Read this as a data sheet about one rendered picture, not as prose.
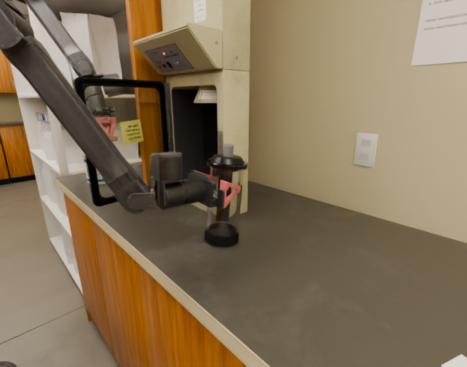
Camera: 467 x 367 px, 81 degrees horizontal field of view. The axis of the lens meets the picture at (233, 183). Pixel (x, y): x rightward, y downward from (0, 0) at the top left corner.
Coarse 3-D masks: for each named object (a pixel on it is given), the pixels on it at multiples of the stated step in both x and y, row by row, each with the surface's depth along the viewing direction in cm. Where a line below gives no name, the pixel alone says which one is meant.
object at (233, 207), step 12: (216, 168) 68; (216, 180) 70; (228, 180) 69; (240, 180) 71; (216, 192) 71; (228, 192) 70; (240, 192) 73; (228, 204) 71; (240, 204) 74; (216, 216) 72; (228, 216) 72; (216, 228) 73; (228, 228) 73
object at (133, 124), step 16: (144, 80) 93; (96, 96) 82; (112, 96) 86; (128, 96) 90; (144, 96) 94; (96, 112) 83; (112, 112) 87; (128, 112) 91; (144, 112) 95; (160, 112) 100; (112, 128) 88; (128, 128) 92; (144, 128) 96; (160, 128) 101; (128, 144) 93; (144, 144) 97; (160, 144) 102; (128, 160) 94; (144, 160) 99; (144, 176) 100; (112, 192) 92
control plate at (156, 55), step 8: (160, 48) 82; (168, 48) 80; (176, 48) 78; (152, 56) 89; (160, 56) 86; (168, 56) 84; (176, 56) 81; (184, 56) 79; (160, 64) 91; (176, 64) 85; (184, 64) 83
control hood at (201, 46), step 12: (192, 24) 68; (156, 36) 79; (168, 36) 75; (180, 36) 72; (192, 36) 70; (204, 36) 71; (216, 36) 74; (144, 48) 88; (180, 48) 77; (192, 48) 74; (204, 48) 72; (216, 48) 75; (192, 60) 79; (204, 60) 76; (216, 60) 75; (168, 72) 93; (180, 72) 89; (192, 72) 87
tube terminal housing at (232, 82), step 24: (168, 0) 90; (192, 0) 81; (216, 0) 74; (240, 0) 77; (168, 24) 92; (216, 24) 76; (240, 24) 78; (240, 48) 80; (216, 72) 80; (240, 72) 82; (240, 96) 84; (240, 120) 86; (240, 144) 89
